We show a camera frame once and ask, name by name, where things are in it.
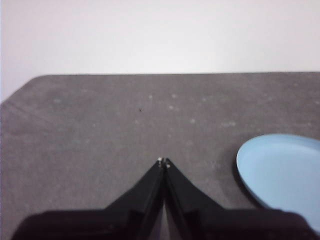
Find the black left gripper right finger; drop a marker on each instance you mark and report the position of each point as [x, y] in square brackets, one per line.
[225, 225]

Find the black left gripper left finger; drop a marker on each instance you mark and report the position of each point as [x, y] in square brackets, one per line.
[110, 225]

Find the blue round plate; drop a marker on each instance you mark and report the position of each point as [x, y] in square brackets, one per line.
[282, 170]

